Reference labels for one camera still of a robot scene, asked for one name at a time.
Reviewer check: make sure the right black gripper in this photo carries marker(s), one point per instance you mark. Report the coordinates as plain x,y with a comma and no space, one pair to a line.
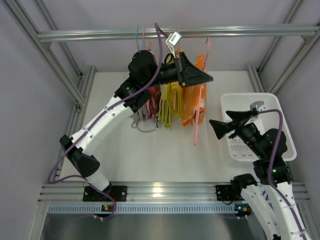
238,125

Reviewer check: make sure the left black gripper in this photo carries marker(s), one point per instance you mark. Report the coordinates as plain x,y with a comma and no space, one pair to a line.
180,71

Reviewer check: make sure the orange trousers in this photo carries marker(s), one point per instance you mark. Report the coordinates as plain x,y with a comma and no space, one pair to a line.
190,104

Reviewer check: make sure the pink hanger of orange trousers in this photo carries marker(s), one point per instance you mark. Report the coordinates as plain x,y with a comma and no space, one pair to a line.
208,43

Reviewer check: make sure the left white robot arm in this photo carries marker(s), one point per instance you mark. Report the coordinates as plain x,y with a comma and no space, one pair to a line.
132,94

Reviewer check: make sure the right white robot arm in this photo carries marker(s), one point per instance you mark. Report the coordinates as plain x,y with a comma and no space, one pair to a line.
269,193

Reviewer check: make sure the yellow trousers right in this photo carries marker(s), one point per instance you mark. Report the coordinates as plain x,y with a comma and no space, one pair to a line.
178,112

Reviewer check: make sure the yellow-green trousers left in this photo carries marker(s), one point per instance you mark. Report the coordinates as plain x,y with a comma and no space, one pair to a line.
164,116

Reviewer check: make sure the pink camouflage trousers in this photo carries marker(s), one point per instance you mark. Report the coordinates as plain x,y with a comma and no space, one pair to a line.
152,105

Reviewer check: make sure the blue hanger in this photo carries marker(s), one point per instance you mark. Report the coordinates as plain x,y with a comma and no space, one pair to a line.
138,45

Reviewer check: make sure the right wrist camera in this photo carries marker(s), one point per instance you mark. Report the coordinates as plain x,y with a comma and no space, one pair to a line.
259,106

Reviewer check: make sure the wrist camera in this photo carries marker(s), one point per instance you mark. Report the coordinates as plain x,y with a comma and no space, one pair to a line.
259,106
172,41

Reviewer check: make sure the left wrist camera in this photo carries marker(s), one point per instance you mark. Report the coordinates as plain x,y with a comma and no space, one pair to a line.
172,41

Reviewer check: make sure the grey trousers with drawstring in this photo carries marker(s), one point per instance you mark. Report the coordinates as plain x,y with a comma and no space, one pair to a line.
144,121

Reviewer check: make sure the slotted grey cable duct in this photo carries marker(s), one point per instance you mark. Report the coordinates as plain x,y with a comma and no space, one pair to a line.
130,208

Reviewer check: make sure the aluminium hanging rail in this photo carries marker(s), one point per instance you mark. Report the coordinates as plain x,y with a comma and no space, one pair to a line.
273,30

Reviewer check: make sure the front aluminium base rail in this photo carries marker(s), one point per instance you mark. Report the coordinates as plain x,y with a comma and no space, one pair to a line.
136,192

